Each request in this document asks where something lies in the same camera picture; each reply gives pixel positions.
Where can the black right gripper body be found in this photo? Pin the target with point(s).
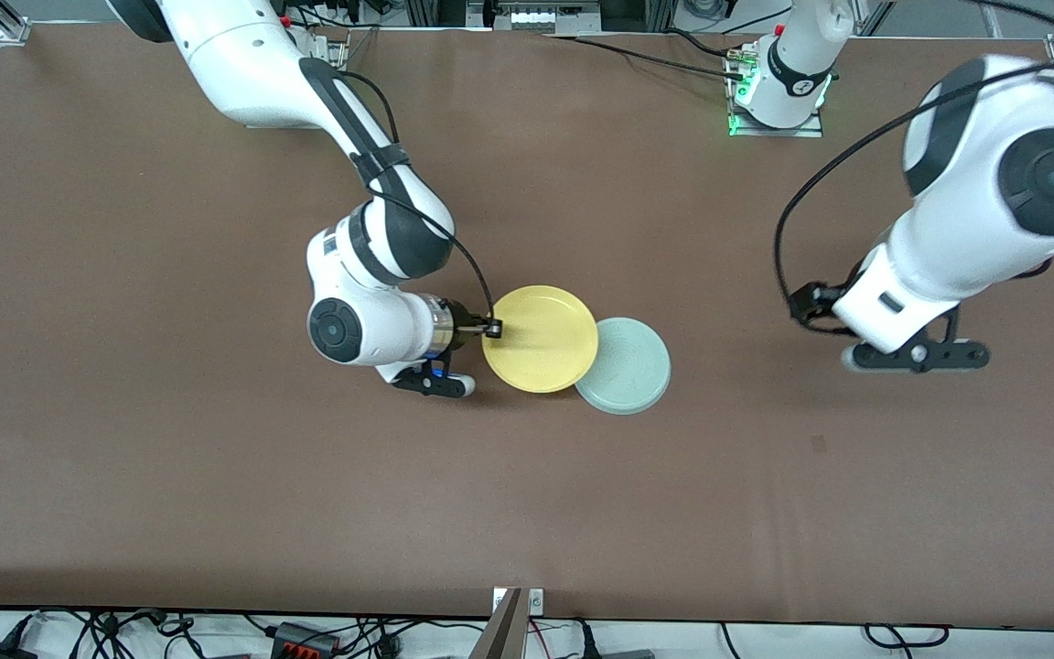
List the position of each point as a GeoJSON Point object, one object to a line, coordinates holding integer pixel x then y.
{"type": "Point", "coordinates": [467, 324]}

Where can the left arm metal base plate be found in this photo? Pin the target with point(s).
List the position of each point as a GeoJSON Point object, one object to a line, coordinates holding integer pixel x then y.
{"type": "Point", "coordinates": [779, 133]}

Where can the aluminium camera post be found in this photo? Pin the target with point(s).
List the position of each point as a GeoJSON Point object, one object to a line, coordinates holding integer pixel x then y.
{"type": "Point", "coordinates": [501, 631]}

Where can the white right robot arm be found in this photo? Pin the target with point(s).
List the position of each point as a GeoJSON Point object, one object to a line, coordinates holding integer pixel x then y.
{"type": "Point", "coordinates": [371, 247]}

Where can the grey control device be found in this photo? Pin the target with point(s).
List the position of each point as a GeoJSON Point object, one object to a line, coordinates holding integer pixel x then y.
{"type": "Point", "coordinates": [536, 16]}

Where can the pale green plate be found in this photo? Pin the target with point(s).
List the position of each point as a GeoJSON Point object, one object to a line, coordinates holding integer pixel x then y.
{"type": "Point", "coordinates": [634, 371]}

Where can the black orange connector block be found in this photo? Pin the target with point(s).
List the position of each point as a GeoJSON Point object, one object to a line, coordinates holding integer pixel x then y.
{"type": "Point", "coordinates": [303, 639]}

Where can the white post bracket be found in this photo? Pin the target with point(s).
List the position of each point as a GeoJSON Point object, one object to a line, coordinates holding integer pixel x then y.
{"type": "Point", "coordinates": [536, 600]}

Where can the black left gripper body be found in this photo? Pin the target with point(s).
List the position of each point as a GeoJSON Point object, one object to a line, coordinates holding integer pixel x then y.
{"type": "Point", "coordinates": [813, 303]}

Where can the yellow plate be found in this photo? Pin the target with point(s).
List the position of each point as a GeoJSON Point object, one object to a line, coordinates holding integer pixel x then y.
{"type": "Point", "coordinates": [541, 343]}

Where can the brown table mat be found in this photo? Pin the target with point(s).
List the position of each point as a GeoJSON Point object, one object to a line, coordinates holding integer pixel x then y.
{"type": "Point", "coordinates": [527, 513]}

